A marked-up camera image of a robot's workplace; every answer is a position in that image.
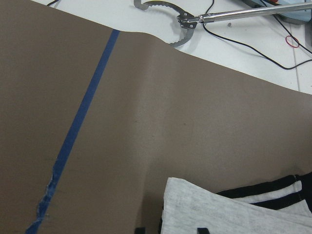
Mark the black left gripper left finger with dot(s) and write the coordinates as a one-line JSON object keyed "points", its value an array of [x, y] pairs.
{"points": [[140, 230]]}

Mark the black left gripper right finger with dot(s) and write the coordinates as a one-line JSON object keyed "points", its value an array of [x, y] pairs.
{"points": [[203, 231]]}

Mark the grey cartoon print t-shirt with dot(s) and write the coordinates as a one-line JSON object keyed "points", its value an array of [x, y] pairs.
{"points": [[283, 206]]}

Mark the metal grabber stick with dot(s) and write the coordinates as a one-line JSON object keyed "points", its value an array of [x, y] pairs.
{"points": [[297, 9]]}

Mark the red rubber band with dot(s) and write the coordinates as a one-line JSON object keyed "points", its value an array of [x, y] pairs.
{"points": [[292, 42]]}

